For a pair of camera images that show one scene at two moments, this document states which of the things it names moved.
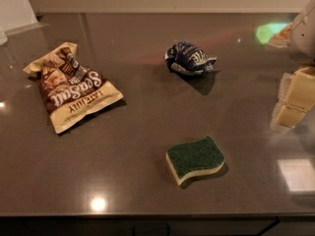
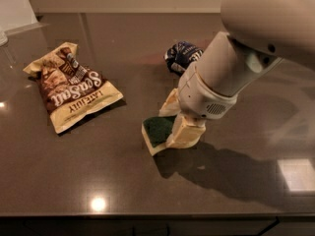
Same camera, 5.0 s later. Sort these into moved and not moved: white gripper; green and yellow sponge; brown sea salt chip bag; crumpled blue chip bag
Moved: white gripper; green and yellow sponge
Not moved: brown sea salt chip bag; crumpled blue chip bag
